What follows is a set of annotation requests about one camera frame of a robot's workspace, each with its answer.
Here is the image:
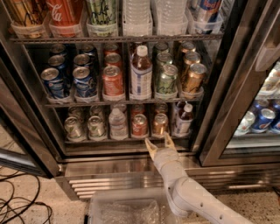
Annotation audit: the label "green can bottom left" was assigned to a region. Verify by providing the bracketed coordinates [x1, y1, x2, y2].
[64, 116, 86, 142]

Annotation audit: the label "red bull can top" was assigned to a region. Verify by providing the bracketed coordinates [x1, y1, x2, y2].
[191, 0, 222, 34]

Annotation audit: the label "green can middle shelf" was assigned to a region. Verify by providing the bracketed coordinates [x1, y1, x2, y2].
[155, 64, 178, 99]

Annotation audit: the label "tea bottle shelf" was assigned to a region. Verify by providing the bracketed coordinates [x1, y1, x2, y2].
[174, 103, 193, 136]
[130, 45, 152, 100]

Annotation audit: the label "orange soda can behind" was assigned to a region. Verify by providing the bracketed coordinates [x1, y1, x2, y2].
[154, 102, 168, 115]

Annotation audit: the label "clear plastic bin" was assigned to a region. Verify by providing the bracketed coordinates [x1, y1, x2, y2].
[87, 187, 182, 224]

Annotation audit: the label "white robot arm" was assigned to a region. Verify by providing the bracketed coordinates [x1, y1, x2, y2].
[145, 132, 253, 224]

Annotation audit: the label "water bottle bottom shelf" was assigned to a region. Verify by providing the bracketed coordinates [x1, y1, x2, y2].
[108, 108, 129, 140]

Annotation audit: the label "tea bottle middle shelf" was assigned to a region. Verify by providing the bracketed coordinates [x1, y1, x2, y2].
[130, 45, 152, 100]

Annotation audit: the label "fridge glass door right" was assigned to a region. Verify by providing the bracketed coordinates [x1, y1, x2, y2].
[192, 0, 280, 167]

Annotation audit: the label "red can bottom shelf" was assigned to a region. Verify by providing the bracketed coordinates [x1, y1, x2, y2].
[132, 114, 148, 137]

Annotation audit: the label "red can bottom rear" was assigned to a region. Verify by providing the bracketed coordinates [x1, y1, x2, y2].
[131, 104, 145, 116]

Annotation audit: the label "red can middle shelf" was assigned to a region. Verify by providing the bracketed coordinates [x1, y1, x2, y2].
[102, 66, 124, 101]

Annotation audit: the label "blue pepsi can left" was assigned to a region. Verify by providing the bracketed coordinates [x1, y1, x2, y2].
[40, 67, 69, 99]

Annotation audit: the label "orange soda can front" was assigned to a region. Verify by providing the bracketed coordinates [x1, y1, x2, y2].
[152, 113, 169, 137]

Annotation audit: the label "green can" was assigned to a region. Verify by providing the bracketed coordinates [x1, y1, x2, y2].
[87, 115, 106, 141]
[64, 116, 86, 142]

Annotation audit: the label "black floor cables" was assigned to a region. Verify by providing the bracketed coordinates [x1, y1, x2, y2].
[0, 165, 53, 224]

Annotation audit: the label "red can shelf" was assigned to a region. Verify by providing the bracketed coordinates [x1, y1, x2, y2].
[132, 114, 148, 137]
[102, 66, 124, 101]

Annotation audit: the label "blue pepsi can right fridge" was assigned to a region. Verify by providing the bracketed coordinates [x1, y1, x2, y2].
[251, 108, 276, 133]

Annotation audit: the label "tea bottle bottom shelf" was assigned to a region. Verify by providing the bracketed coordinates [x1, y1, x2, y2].
[174, 103, 193, 136]

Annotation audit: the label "blue pepsi can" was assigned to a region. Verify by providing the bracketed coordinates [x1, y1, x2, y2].
[40, 67, 69, 99]
[73, 66, 97, 98]

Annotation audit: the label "orange soda can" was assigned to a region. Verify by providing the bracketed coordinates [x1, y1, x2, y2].
[154, 102, 168, 115]
[152, 113, 169, 137]

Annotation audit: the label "gold can middle shelf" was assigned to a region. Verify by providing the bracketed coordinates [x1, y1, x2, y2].
[182, 63, 207, 94]

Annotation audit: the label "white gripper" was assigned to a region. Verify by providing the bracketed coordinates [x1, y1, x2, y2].
[144, 132, 183, 175]

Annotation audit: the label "coca cola bottle top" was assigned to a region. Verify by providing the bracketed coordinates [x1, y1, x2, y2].
[45, 0, 83, 38]

